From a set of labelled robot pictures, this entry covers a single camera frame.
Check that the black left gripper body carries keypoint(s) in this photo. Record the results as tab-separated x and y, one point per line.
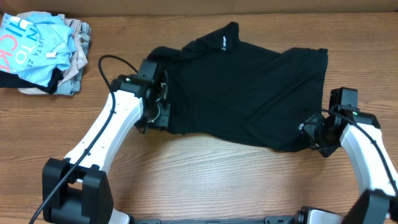
163	94

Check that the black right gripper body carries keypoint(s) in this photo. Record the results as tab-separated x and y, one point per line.
313	131

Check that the black t-shirt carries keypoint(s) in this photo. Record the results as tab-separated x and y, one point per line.
239	92

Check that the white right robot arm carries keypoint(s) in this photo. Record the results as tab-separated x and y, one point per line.
359	134

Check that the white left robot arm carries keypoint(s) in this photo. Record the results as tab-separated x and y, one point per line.
76	188

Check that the beige garment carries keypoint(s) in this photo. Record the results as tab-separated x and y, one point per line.
76	56

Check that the denim jeans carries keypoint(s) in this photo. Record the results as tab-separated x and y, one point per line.
77	74

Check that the black garment in pile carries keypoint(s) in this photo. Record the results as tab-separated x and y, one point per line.
9	80

